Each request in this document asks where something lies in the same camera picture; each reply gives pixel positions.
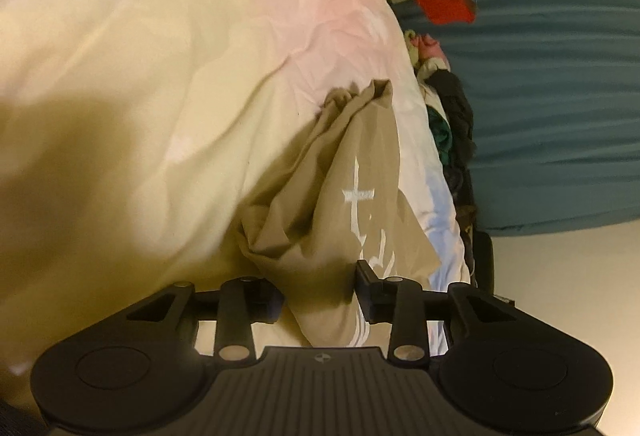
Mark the blue curtain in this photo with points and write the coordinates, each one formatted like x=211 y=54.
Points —
x=550 y=91

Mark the black garment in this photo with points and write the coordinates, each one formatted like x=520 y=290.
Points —
x=457 y=106

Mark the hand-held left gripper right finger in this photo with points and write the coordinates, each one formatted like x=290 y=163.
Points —
x=372 y=298

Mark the brown paper bag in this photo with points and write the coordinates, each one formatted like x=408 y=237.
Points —
x=467 y=221

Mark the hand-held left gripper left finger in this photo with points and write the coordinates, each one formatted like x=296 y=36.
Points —
x=270 y=303

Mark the pink garment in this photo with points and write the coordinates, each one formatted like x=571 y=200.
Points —
x=430 y=47

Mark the white bed sheet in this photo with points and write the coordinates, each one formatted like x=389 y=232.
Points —
x=150 y=66

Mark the green garment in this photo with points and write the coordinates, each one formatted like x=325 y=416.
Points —
x=442 y=136

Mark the black sofa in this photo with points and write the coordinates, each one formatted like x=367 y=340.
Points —
x=482 y=261

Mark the khaki printed t-shirt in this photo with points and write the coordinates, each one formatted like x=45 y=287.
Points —
x=350 y=156

